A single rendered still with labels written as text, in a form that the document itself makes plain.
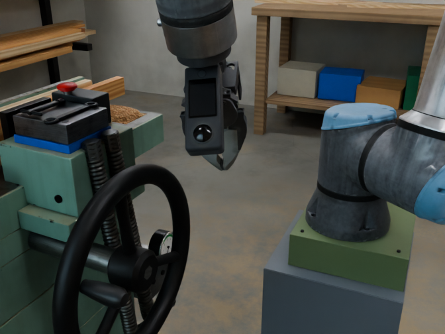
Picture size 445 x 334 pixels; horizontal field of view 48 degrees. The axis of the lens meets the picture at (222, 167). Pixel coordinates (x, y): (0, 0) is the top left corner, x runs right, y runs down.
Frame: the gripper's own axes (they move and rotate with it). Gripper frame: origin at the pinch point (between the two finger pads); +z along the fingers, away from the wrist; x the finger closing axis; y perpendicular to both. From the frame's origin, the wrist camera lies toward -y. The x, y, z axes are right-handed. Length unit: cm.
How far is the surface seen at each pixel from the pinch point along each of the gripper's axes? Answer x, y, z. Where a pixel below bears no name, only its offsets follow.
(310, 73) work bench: -19, 232, 144
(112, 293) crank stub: 9.0, -25.6, -6.4
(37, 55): 159, 221, 109
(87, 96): 19.1, 4.4, -11.3
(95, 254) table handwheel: 16.7, -14.6, 1.6
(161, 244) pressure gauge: 15.7, 3.7, 24.3
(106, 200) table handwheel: 10.8, -16.0, -11.0
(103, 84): 29.5, 32.4, 6.0
